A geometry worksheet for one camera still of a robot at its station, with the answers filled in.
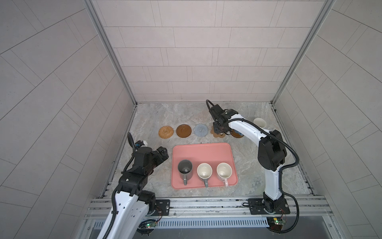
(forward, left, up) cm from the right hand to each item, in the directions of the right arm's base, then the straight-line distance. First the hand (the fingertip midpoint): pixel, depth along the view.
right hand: (218, 129), depth 93 cm
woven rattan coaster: (+5, +34, -5) cm, 35 cm away
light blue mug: (+1, -26, +4) cm, 26 cm away
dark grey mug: (-22, +21, -5) cm, 31 cm away
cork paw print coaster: (0, +1, -6) cm, 6 cm away
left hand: (-16, +31, +7) cm, 36 cm away
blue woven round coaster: (+6, +11, -7) cm, 14 cm away
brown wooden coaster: (+5, +23, -6) cm, 24 cm away
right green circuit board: (-49, -20, -9) cm, 53 cm away
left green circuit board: (-46, +36, -4) cm, 59 cm away
